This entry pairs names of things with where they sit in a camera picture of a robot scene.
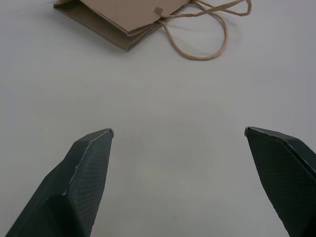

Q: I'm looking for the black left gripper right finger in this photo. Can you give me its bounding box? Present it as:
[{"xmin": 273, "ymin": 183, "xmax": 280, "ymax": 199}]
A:
[{"xmin": 244, "ymin": 126, "xmax": 316, "ymax": 237}]

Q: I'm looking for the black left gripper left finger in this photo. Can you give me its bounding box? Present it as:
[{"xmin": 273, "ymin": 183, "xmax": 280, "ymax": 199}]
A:
[{"xmin": 4, "ymin": 128, "xmax": 115, "ymax": 237}]

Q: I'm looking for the brown kraft paper bag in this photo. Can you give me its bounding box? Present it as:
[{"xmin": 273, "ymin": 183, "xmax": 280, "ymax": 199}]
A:
[{"xmin": 53, "ymin": 0, "xmax": 252, "ymax": 61}]

